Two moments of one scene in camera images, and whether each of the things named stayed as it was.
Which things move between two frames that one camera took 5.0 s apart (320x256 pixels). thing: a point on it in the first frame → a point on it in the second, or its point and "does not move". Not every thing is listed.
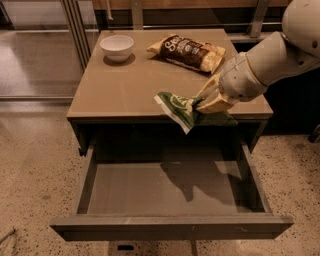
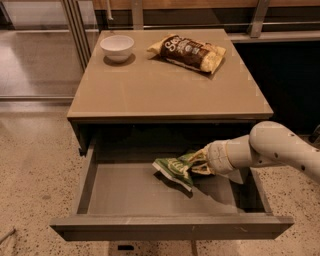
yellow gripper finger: [211, 89] → [202, 154]
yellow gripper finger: [216, 105] → [202, 168]
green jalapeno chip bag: [185, 113] → [176, 169]
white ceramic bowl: [117, 48] does not move
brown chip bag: [192, 53] does not move
